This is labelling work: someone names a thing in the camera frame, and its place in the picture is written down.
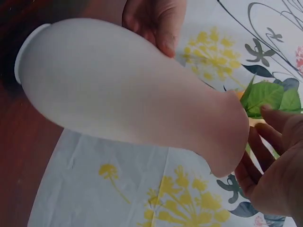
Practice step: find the person's left hand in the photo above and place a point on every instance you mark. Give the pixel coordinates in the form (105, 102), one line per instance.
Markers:
(154, 21)

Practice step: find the pink and white ceramic vase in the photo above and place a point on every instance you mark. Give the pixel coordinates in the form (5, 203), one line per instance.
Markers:
(106, 87)

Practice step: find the pale blue artificial rose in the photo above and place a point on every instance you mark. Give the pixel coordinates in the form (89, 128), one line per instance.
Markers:
(267, 97)

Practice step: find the person's left fingers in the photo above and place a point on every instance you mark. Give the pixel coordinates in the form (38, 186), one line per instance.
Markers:
(166, 40)

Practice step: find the person's right hand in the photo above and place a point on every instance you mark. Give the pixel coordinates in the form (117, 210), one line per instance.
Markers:
(279, 170)

